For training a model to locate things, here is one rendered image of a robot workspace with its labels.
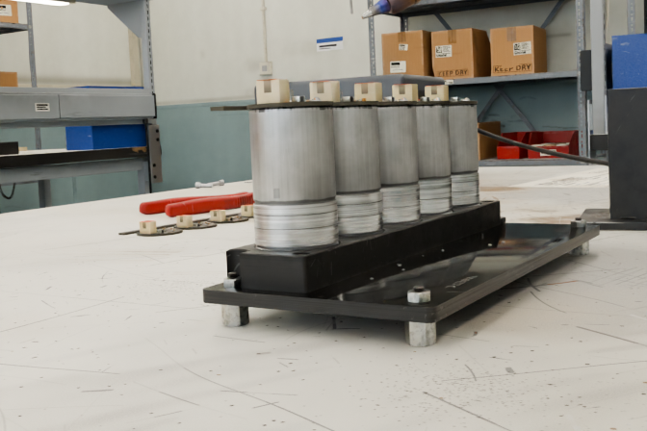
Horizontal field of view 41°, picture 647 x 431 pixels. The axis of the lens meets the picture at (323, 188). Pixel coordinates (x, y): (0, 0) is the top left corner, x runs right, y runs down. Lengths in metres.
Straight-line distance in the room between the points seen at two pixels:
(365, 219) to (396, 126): 0.04
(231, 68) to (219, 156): 0.62
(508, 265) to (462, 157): 0.08
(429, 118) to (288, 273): 0.10
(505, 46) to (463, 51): 0.23
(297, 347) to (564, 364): 0.07
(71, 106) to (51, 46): 2.84
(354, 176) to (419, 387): 0.10
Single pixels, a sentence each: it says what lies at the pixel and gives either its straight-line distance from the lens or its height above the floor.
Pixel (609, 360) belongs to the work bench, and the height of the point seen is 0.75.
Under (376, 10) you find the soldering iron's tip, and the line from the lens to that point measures 0.27.
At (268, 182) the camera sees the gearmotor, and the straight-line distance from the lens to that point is 0.24.
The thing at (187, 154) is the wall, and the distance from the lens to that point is 6.30.
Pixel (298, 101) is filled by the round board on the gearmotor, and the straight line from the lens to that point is 0.24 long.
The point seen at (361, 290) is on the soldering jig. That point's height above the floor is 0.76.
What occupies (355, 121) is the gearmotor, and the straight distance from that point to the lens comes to 0.26.
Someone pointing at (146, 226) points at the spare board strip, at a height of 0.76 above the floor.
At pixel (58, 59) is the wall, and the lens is 6.05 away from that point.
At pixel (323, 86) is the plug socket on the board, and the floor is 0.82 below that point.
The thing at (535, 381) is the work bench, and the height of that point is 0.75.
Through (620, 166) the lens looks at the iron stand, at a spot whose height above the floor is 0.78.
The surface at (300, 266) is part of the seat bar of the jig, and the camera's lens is 0.23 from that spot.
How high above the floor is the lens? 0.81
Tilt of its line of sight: 4 degrees down
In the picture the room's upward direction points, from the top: 3 degrees counter-clockwise
